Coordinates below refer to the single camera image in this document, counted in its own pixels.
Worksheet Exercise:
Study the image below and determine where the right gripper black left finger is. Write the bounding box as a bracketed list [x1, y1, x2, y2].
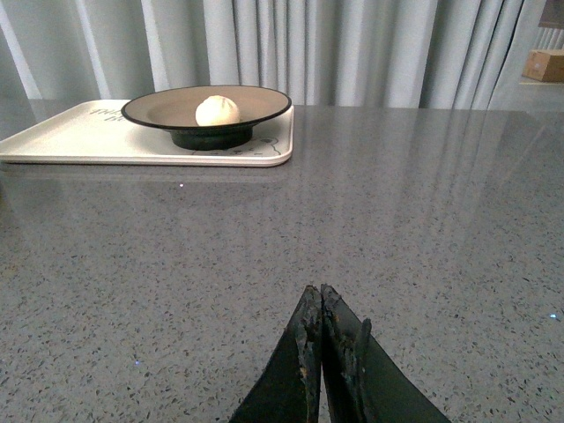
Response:
[230, 286, 323, 423]

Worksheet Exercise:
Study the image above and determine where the white rectangular serving tray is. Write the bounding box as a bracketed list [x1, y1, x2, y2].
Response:
[1, 100, 293, 167]

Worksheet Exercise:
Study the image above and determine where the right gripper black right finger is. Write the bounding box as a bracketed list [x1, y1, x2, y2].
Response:
[322, 285, 449, 422]

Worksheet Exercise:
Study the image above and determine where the brown cardboard box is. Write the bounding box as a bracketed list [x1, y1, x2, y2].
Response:
[522, 49, 564, 83]

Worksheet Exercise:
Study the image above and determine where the beige plate with black rim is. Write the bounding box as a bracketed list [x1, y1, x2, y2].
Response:
[122, 85, 292, 151]

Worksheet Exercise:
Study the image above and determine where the grey curtain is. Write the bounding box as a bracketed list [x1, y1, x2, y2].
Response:
[1, 1, 543, 109]

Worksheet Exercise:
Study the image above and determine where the white steamed bun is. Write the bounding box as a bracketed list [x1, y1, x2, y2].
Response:
[195, 95, 241, 126]

